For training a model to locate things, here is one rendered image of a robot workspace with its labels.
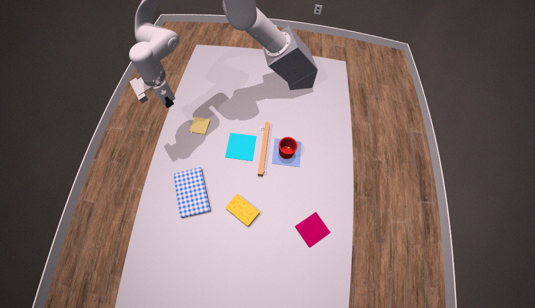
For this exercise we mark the blue and white checkered towel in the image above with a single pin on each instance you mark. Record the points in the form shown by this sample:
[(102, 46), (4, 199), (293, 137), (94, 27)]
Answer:
[(191, 193)]

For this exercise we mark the yellow sponge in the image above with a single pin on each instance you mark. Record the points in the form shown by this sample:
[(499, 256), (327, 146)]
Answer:
[(242, 210)]

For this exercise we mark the red cup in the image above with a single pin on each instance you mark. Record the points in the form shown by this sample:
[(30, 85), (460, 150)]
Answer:
[(286, 153)]

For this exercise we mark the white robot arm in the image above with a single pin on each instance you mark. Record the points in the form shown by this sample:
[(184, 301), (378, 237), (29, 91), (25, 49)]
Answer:
[(155, 42)]

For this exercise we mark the pink square coaster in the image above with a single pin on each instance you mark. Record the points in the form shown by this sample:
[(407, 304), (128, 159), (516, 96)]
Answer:
[(312, 229)]

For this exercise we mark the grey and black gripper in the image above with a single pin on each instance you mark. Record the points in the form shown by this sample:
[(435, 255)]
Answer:
[(164, 93)]

